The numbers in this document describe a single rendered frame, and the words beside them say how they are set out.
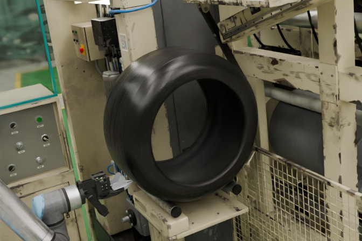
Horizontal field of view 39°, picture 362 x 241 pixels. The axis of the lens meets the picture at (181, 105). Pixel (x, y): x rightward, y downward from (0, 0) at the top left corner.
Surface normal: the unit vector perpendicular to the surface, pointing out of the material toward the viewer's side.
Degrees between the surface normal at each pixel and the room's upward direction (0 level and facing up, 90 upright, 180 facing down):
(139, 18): 90
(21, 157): 90
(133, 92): 49
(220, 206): 0
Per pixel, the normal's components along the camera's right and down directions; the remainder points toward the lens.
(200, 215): -0.12, -0.95
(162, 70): -0.02, -0.44
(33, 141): 0.46, 0.20
